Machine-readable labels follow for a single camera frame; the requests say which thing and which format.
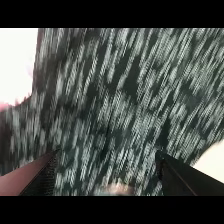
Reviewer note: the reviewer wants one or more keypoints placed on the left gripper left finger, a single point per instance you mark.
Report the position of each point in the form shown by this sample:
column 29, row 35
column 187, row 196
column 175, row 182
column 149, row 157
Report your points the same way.
column 35, row 178

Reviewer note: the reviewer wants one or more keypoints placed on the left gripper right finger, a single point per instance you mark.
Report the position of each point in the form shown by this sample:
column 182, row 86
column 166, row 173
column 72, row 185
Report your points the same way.
column 186, row 181

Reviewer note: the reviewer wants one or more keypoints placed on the black and white knitted garment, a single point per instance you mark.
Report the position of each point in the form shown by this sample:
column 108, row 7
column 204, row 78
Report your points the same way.
column 116, row 100

